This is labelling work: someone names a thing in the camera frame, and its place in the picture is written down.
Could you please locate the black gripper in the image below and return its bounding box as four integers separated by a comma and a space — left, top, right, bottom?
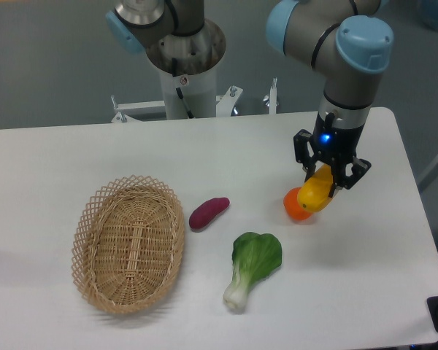
293, 114, 372, 198

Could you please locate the yellow mango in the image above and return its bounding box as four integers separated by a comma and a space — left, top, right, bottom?
297, 164, 333, 213

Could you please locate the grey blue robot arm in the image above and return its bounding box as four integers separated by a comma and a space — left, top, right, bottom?
106, 1, 393, 197

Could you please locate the orange fruit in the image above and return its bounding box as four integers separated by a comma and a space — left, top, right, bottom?
283, 187, 312, 221

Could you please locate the green bok choy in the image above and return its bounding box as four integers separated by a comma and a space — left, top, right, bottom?
223, 232, 283, 312

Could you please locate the purple sweet potato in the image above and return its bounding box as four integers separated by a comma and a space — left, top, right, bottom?
188, 197, 230, 231

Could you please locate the woven wicker basket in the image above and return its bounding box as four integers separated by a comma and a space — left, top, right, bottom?
72, 176, 185, 314

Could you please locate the black cable on pedestal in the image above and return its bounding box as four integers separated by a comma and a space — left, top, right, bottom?
171, 58, 196, 120

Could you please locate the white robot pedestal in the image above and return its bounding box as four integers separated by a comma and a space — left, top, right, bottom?
110, 17, 280, 124

